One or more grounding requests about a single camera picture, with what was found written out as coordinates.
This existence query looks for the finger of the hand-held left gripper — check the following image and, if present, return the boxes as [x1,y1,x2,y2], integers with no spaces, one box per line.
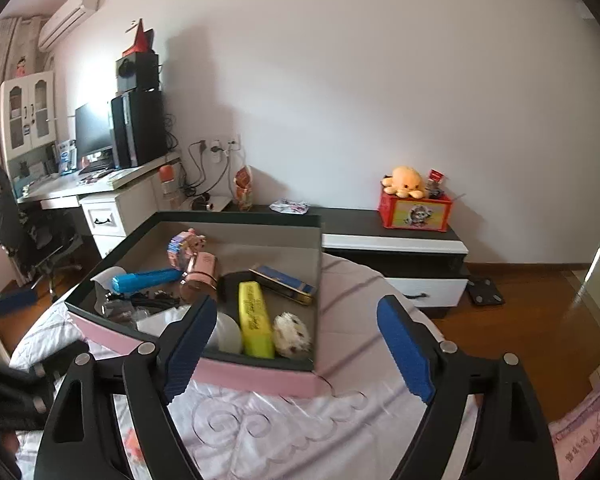
[0,287,38,323]
[0,340,91,413]

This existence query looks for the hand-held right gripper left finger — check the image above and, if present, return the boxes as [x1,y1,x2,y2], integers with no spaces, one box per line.
[34,294,218,480]

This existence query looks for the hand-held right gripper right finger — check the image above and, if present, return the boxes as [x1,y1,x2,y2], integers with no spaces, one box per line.
[376,294,561,480]

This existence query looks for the black hair clip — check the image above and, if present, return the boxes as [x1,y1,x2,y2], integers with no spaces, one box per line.
[102,287,181,311]

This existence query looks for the yellow highlighter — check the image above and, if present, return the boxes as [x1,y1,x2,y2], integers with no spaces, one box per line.
[237,281,276,359]

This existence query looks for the rose gold canister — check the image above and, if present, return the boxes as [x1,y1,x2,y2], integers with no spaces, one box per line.
[180,251,220,303]

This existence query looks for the pink storage box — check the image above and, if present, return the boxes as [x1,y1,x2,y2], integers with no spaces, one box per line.
[64,211,326,400]

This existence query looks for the blue tube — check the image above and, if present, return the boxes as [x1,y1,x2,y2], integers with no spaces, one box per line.
[111,267,181,293]

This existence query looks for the pink block figure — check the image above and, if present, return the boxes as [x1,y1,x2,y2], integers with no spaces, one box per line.
[167,228,206,268]

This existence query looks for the white block cat figure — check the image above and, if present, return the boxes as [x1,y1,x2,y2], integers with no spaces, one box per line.
[272,312,313,359]

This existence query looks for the blue rectangular box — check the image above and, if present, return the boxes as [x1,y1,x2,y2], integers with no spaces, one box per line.
[249,265,317,306]

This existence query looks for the black office chair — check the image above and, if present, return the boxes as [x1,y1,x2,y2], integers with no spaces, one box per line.
[0,161,83,291]

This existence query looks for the white curved sheet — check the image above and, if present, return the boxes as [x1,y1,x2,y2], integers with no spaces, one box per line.
[91,266,126,301]

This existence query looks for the black floor scale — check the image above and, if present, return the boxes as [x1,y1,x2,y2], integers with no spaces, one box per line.
[467,275,506,307]

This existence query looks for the black white low cabinet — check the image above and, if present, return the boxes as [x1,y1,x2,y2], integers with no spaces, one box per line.
[152,195,471,318]

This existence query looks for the striped white bed sheet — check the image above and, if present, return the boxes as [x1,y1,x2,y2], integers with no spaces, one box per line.
[7,252,481,480]

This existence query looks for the white desk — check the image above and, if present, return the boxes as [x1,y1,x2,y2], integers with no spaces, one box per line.
[17,152,181,211]

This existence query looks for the red printed storage box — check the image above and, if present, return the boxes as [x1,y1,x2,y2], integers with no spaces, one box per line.
[377,182,453,232]

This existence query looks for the blue white package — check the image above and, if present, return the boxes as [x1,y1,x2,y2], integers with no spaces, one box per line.
[57,140,78,173]

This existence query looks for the orange cap bottle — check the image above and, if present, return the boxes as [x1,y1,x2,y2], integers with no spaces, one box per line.
[159,164,177,211]

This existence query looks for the orange octopus plush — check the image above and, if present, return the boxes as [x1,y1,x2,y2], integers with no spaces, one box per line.
[381,166,427,198]

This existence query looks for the orange snack bag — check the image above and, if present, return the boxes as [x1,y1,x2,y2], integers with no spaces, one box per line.
[234,165,255,212]

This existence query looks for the white printed packet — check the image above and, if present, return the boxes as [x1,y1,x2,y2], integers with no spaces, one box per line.
[270,199,311,216]

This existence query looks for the white hutch cabinet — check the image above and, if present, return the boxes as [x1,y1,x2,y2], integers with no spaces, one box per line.
[0,71,58,161]

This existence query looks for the computer monitor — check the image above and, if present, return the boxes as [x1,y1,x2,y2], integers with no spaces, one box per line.
[74,101,113,161]

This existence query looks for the black computer tower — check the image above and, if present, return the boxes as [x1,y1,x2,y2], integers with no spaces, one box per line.
[109,89,168,170]

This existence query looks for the red paper bag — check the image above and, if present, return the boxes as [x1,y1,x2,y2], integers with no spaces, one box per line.
[121,19,156,58]

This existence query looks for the white air conditioner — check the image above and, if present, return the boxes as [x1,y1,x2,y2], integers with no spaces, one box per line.
[37,0,102,52]

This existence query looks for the black power cables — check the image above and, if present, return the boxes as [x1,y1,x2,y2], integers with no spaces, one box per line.
[180,140,231,196]

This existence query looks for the wall power outlets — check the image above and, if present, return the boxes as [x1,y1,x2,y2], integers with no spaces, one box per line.
[200,134,242,153]

